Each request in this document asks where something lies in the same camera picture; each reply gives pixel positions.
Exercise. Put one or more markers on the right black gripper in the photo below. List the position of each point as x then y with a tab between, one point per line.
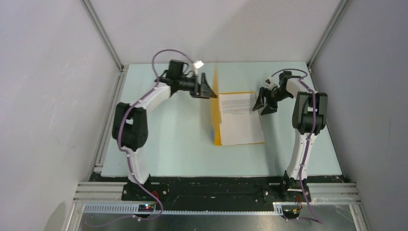
271	108

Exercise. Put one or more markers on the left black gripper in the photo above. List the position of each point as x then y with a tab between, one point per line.
203	89

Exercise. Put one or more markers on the orange file folder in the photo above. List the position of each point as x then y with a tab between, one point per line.
215	113

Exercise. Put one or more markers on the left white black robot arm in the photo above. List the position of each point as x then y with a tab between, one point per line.
130	126

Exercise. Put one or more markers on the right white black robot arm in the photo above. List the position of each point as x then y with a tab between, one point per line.
308	120

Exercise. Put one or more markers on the right controller board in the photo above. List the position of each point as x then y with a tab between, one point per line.
291	214

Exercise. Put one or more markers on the controller board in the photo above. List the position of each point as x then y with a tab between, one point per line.
146	207
291	214

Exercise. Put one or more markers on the left controller board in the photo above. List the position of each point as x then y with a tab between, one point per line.
146	207

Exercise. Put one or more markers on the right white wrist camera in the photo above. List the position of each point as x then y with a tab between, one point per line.
270	83

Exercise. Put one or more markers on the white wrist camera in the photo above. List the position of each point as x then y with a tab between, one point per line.
196	66
270	83

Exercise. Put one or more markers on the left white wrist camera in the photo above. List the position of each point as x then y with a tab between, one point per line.
196	66

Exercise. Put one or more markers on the aluminium frame rail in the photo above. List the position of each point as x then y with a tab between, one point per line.
98	206

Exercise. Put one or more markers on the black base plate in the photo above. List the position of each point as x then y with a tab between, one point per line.
220	194

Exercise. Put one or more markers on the left aluminium corner post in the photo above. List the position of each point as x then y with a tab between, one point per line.
95	20

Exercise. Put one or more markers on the aluminium corner post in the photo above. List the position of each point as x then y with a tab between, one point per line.
95	20
330	28

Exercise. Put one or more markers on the right aluminium corner post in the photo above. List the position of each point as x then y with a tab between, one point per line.
330	28

